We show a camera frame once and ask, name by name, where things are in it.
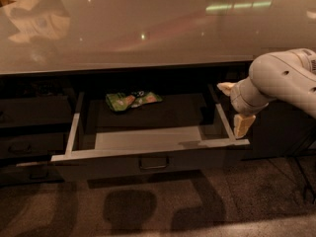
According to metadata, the dark drawer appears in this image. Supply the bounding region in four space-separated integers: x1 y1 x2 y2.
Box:
0 161 63 187
51 85 249 182
0 132 65 159
0 96 72 128

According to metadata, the green snack bag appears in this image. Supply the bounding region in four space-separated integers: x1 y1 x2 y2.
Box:
106 91 162 112

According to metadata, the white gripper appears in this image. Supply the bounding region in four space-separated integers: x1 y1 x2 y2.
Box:
217 77 276 138

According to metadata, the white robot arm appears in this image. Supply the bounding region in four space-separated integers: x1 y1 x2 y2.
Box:
217 48 316 138

